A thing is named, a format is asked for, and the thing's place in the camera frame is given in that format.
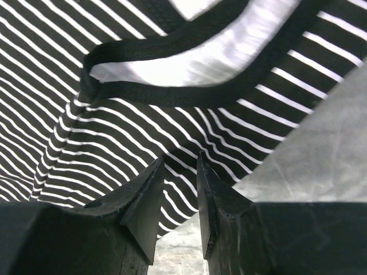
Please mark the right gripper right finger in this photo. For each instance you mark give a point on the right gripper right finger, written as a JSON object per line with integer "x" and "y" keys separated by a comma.
{"x": 240, "y": 236}

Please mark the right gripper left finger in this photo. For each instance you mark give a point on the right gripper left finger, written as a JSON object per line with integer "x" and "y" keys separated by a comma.
{"x": 114, "y": 234}

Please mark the black white striped tank top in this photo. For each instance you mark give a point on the black white striped tank top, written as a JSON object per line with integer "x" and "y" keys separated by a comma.
{"x": 92, "y": 92}

